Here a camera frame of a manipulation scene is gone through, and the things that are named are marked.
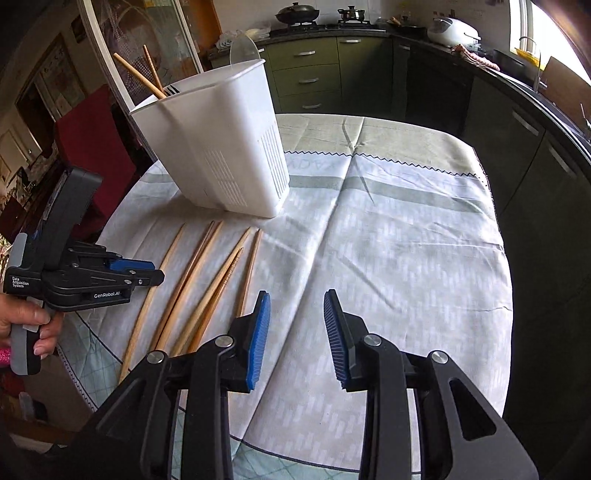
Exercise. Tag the red chair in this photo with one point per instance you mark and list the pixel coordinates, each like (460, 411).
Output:
(97, 136)

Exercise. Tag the person's left hand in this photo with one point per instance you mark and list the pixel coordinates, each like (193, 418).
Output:
(15, 311)

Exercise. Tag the black wok with lid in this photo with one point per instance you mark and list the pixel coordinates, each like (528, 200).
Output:
(297, 13)

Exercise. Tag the clear plastic spoon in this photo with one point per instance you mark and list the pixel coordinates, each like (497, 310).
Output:
(243, 49)

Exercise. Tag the wooden chopstick one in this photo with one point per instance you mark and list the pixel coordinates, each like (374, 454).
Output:
(140, 321)

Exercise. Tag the small steel pot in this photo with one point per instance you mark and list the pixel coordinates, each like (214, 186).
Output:
(352, 14)

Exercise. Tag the wooden chopstick seven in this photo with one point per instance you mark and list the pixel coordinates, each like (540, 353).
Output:
(158, 93)

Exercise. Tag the black plastic fork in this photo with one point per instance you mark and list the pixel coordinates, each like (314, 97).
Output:
(171, 90)

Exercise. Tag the wooden cutting board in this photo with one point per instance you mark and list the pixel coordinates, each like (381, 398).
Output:
(569, 92)

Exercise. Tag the wooden chopstick five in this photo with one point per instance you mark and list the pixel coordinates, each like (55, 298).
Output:
(192, 323)

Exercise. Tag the wooden chopstick two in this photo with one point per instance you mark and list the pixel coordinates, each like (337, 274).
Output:
(240, 306)

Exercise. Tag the wooden chopstick four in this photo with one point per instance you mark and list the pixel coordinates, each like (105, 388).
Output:
(182, 289)

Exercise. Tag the grey white tablecloth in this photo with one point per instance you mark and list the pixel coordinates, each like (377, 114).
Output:
(400, 222)

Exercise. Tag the wooden chopstick six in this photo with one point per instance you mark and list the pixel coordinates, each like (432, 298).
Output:
(210, 308)

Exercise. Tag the white rice cooker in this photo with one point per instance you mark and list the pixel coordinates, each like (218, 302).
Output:
(451, 32)

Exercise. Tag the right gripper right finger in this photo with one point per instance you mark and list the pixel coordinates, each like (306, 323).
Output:
(461, 435)

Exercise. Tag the glass sliding door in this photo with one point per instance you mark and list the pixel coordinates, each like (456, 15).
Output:
(123, 27)

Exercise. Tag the wooden chopstick eight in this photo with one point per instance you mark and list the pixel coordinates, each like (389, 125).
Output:
(152, 68)

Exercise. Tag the white plastic utensil holder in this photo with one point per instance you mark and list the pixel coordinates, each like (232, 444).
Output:
(218, 139)

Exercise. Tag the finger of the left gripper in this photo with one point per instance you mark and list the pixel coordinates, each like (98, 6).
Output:
(126, 265)
(143, 278)

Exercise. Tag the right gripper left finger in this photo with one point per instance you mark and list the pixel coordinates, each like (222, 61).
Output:
(131, 435)

